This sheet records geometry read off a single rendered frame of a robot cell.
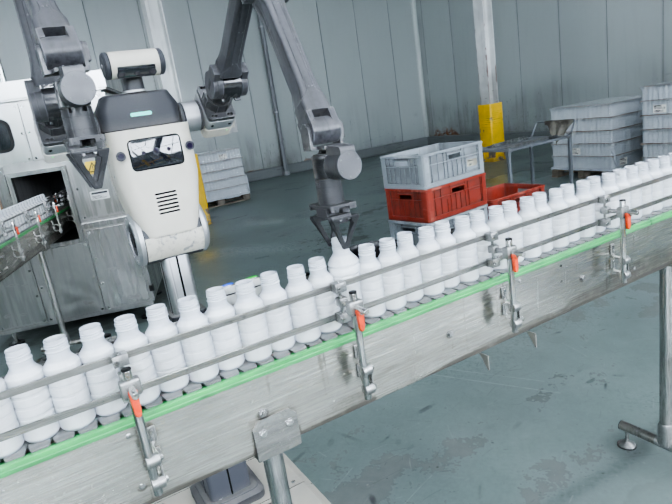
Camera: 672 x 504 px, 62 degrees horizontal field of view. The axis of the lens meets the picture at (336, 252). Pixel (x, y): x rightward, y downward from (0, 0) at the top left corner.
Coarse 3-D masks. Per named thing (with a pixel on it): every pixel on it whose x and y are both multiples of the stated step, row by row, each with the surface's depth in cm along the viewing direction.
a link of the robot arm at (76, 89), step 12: (36, 48) 100; (84, 48) 103; (84, 60) 103; (48, 72) 100; (60, 72) 98; (72, 72) 95; (84, 72) 96; (60, 84) 95; (72, 84) 96; (84, 84) 97; (60, 96) 99; (72, 96) 96; (84, 96) 97
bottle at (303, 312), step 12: (300, 264) 117; (288, 276) 116; (300, 276) 115; (288, 288) 116; (300, 288) 115; (312, 288) 117; (312, 300) 117; (300, 312) 116; (312, 312) 117; (300, 324) 117; (300, 336) 117; (312, 336) 117
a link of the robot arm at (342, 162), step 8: (304, 128) 114; (304, 136) 115; (344, 136) 117; (304, 144) 116; (312, 144) 114; (328, 144) 117; (336, 144) 112; (344, 144) 110; (352, 144) 110; (328, 152) 112; (336, 152) 109; (344, 152) 109; (352, 152) 109; (328, 160) 111; (336, 160) 109; (344, 160) 109; (352, 160) 110; (360, 160) 111; (328, 168) 111; (336, 168) 109; (344, 168) 109; (352, 168) 110; (360, 168) 111; (328, 176) 114; (336, 176) 111; (344, 176) 109; (352, 176) 110
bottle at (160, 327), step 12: (156, 312) 102; (156, 324) 102; (168, 324) 103; (156, 336) 102; (168, 336) 103; (168, 348) 103; (180, 348) 105; (156, 360) 103; (168, 360) 103; (180, 360) 105; (156, 372) 104; (168, 372) 104; (168, 384) 104; (180, 384) 105
